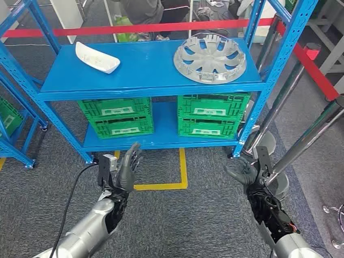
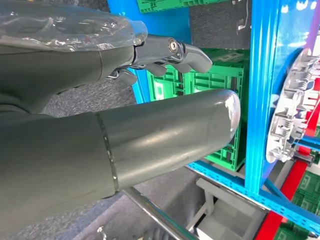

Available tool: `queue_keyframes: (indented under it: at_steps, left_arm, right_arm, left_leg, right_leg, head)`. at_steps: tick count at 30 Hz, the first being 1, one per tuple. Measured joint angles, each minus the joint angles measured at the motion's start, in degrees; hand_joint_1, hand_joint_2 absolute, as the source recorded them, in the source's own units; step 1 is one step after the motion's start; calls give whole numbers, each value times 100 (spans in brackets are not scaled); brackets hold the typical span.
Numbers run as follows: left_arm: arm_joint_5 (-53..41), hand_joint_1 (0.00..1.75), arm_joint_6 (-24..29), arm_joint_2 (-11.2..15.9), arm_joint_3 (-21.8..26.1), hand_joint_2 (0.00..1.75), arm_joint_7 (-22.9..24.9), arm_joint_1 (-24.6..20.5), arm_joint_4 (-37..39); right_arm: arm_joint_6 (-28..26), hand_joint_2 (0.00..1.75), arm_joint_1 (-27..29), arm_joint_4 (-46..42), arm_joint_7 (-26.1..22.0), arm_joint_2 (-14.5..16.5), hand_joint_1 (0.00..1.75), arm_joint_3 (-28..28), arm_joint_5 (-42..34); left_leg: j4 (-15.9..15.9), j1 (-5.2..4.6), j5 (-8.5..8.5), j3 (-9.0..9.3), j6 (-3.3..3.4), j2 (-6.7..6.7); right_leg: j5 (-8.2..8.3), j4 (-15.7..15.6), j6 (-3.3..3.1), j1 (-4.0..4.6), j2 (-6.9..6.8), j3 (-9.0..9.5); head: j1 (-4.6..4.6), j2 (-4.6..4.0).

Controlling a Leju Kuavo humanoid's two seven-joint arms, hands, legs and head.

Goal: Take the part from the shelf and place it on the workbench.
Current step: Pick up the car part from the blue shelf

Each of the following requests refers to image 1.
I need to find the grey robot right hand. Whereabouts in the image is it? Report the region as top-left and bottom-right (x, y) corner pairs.
(224, 156), (260, 196)

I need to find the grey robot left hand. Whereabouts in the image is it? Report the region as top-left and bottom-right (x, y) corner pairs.
(115, 141), (143, 195)

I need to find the silver wheel hubcap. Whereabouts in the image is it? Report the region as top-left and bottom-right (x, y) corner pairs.
(174, 32), (247, 85)

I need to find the blue metal shelf rack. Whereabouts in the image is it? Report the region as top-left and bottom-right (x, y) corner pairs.
(0, 71), (49, 170)
(0, 0), (319, 164)

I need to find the green plastic crate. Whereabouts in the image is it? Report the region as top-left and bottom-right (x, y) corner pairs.
(177, 93), (251, 120)
(0, 97), (23, 138)
(77, 97), (153, 122)
(90, 116), (155, 140)
(178, 117), (244, 140)

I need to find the yellow floor marking tape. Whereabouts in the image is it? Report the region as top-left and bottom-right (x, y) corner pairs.
(114, 148), (189, 191)

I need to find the chrome stool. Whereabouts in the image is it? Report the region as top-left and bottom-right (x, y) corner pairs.
(322, 203), (344, 250)

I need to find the white mirror housing shell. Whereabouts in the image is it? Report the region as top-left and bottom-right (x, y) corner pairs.
(75, 41), (121, 74)

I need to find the green bag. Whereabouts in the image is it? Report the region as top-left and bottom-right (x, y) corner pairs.
(114, 16), (139, 42)

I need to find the person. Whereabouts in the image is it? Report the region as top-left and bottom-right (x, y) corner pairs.
(119, 0), (190, 40)
(238, 0), (286, 44)

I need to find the white table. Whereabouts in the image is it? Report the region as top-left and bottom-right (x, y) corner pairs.
(50, 0), (84, 44)
(0, 0), (20, 44)

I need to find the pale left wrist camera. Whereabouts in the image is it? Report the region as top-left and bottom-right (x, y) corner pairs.
(97, 154), (118, 189)

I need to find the right wrist camera mount plate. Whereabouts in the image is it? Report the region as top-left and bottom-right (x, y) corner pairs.
(252, 146), (273, 179)

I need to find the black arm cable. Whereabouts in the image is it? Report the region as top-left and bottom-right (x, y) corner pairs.
(50, 163), (99, 258)

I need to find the dark stanchion post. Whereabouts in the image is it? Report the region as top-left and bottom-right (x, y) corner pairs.
(255, 14), (281, 72)

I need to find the white table frame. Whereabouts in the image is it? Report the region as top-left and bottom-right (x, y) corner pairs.
(306, 0), (344, 94)

